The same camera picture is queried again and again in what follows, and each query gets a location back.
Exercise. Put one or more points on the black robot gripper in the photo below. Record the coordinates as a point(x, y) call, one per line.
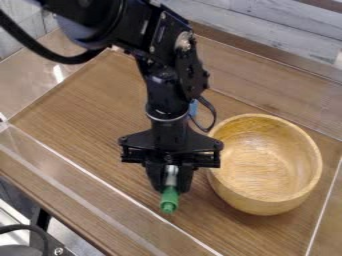
point(171, 143)

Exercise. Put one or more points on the green and white marker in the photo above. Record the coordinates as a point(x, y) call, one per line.
point(169, 195)

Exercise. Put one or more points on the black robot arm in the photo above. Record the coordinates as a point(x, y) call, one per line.
point(156, 36)

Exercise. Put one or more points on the brown wooden bowl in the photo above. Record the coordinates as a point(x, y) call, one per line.
point(271, 164)

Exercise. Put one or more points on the blue rectangular block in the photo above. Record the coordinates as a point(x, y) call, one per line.
point(193, 108)

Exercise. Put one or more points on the clear acrylic tray wall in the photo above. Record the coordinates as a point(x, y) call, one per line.
point(60, 155)

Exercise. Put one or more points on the black metal table frame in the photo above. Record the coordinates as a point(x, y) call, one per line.
point(42, 244)

